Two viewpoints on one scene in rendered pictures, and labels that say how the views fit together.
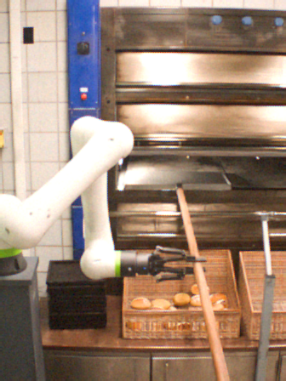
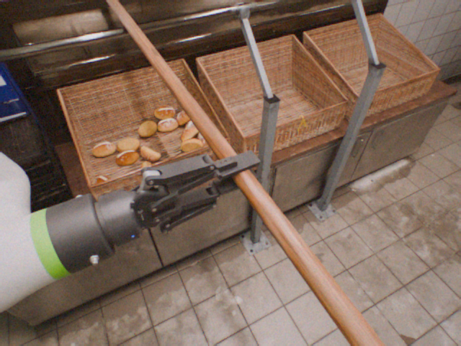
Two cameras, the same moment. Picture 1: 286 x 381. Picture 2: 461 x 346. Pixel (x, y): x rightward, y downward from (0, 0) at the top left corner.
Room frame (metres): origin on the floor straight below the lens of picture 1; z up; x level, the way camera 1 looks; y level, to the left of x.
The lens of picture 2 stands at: (1.57, -0.02, 1.53)
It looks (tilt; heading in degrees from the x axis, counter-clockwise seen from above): 48 degrees down; 332
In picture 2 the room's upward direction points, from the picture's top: straight up
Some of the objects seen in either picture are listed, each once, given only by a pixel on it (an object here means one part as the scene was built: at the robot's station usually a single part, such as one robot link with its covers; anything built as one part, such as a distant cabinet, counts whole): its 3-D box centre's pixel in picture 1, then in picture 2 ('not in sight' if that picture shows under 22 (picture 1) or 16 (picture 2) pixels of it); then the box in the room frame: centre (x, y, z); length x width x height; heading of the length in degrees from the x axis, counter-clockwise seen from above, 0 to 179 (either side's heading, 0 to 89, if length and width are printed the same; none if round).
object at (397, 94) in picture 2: not in sight; (366, 63); (2.55, -1.39, 0.72); 0.56 x 0.49 x 0.28; 89
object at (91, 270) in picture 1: (100, 262); (0, 258); (1.86, 0.15, 1.18); 0.14 x 0.13 x 0.11; 89
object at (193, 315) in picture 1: (179, 292); (147, 127); (2.60, -0.18, 0.72); 0.56 x 0.49 x 0.28; 90
